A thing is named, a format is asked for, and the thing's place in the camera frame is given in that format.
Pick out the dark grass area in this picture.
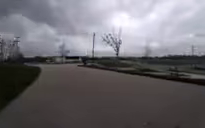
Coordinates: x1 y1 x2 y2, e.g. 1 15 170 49
0 62 42 118

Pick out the group of bare trees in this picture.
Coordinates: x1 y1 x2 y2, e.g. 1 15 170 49
0 21 24 64

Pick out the planted border strip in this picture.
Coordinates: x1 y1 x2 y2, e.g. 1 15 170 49
77 58 205 88

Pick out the reddish brown paved path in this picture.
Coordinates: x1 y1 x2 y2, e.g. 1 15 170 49
0 62 205 128

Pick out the small bare tree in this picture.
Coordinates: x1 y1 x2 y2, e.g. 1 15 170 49
58 41 68 63

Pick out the distant tree line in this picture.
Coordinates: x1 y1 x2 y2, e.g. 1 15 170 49
123 53 205 62

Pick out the tall pole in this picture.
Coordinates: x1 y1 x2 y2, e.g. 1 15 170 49
91 31 97 59

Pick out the low building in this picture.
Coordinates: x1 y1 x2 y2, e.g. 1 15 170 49
45 55 88 64

